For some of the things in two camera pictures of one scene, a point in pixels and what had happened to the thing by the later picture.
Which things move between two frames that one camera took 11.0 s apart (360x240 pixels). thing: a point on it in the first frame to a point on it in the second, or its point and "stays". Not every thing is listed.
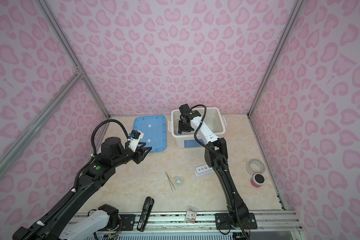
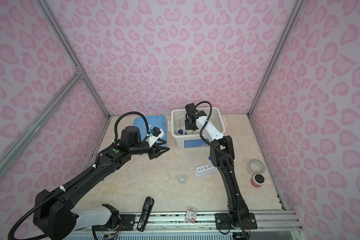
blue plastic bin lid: [154, 129] stays
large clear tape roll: [255, 166] stays
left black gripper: [140, 156] to [156, 152]
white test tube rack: [204, 171] stays
